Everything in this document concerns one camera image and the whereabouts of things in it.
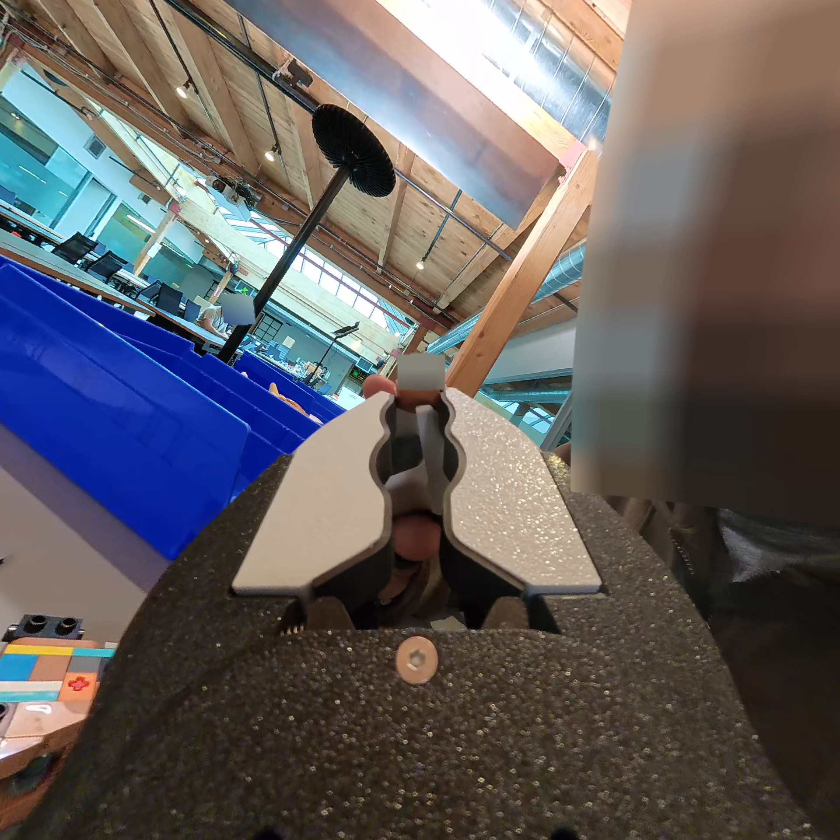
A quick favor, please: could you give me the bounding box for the silver ventilation duct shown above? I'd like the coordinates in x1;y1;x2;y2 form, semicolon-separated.
484;0;626;143
427;239;586;356

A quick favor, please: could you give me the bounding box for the wooden pillar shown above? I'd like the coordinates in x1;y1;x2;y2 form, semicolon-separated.
445;150;599;399

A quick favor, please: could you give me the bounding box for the studio light on stand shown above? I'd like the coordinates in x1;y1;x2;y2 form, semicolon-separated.
317;322;361;372

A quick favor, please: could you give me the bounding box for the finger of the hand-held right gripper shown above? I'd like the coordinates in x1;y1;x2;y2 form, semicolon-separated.
415;404;449;517
384;412;429;520

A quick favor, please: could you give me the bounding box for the black floor lamp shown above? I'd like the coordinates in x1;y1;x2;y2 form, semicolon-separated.
217;103;399;366

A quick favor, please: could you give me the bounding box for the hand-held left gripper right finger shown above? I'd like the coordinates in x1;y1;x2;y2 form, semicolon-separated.
441;386;604;593

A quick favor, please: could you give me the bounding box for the blue storage bin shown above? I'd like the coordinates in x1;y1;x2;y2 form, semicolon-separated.
0;255;324;562
233;350;347;424

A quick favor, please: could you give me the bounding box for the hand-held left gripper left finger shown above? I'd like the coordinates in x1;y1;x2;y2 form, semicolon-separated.
231;392;400;597

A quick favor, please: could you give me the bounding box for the colourful toy brick build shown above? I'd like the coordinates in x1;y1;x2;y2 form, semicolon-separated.
0;613;118;783

